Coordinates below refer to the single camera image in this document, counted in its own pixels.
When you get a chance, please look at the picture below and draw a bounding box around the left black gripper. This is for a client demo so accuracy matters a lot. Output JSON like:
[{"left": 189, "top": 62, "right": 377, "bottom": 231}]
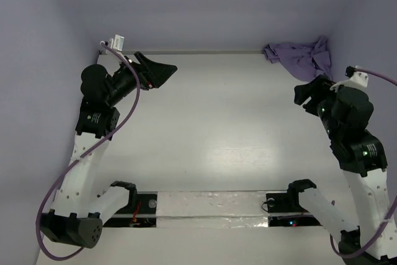
[{"left": 106, "top": 52, "right": 177, "bottom": 106}]

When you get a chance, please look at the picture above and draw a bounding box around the purple t shirt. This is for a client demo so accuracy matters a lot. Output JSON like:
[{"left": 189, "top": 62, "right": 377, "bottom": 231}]
[{"left": 262, "top": 35, "right": 332, "bottom": 82}]

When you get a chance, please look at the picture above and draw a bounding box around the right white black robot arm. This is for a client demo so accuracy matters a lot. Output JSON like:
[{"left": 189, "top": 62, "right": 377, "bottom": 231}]
[{"left": 285, "top": 68, "right": 396, "bottom": 264}]

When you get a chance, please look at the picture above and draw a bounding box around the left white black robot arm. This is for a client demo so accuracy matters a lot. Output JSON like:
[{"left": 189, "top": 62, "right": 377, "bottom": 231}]
[{"left": 38, "top": 52, "right": 177, "bottom": 248}]

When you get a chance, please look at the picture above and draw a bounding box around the silver foil strip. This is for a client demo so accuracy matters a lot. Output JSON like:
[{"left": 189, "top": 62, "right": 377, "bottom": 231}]
[{"left": 156, "top": 191, "right": 269, "bottom": 229}]

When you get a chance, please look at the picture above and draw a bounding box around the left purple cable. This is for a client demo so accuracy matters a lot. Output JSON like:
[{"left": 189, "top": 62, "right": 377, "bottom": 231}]
[{"left": 35, "top": 40, "right": 142, "bottom": 261}]

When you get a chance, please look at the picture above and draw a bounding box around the purple cable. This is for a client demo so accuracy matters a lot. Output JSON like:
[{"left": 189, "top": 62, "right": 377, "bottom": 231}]
[
  {"left": 35, "top": 40, "right": 142, "bottom": 261},
  {"left": 329, "top": 65, "right": 397, "bottom": 256}
]

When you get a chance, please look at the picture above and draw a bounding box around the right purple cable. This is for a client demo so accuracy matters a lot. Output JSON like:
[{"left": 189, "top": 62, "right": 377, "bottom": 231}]
[{"left": 329, "top": 65, "right": 397, "bottom": 256}]

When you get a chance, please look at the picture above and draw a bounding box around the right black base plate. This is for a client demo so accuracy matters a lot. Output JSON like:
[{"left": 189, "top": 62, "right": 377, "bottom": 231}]
[{"left": 261, "top": 192, "right": 321, "bottom": 227}]

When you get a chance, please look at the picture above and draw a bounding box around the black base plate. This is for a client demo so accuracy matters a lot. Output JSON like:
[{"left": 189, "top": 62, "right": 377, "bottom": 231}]
[
  {"left": 261, "top": 192, "right": 321, "bottom": 227},
  {"left": 104, "top": 192, "right": 158, "bottom": 228}
]

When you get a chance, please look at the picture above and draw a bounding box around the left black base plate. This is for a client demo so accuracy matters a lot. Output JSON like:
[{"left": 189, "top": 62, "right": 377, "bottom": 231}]
[{"left": 104, "top": 192, "right": 158, "bottom": 228}]

